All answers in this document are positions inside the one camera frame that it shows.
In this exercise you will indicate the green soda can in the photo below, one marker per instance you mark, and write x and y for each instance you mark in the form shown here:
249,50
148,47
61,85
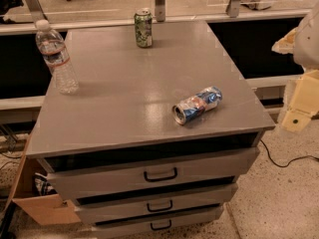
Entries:
143,27

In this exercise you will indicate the crushed redbull can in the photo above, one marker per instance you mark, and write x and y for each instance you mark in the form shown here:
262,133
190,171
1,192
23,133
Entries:
193,107

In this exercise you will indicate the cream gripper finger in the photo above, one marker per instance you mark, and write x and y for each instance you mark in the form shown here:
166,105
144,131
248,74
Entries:
286,44
304,103

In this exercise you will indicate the clear plastic water bottle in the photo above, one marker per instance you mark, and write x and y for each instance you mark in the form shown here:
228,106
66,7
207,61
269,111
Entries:
53,49

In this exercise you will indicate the middle grey drawer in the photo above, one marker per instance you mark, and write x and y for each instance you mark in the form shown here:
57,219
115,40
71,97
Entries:
155,204

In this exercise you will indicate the grey drawer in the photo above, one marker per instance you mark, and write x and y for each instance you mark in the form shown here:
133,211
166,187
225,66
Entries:
155,204
157,223
105,180

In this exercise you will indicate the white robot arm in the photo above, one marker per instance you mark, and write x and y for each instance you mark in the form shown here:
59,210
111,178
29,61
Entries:
306,48

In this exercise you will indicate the top grey drawer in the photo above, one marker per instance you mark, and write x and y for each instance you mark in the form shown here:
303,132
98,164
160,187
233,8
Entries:
105,180

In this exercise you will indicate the grey drawer cabinet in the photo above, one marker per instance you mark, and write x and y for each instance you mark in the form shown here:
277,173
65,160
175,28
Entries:
123,110

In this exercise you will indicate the bottom grey drawer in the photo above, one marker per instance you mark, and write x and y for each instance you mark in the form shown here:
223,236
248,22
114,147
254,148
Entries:
157,223

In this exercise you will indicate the brown cardboard box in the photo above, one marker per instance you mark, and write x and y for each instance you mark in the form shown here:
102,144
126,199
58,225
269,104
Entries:
44,209

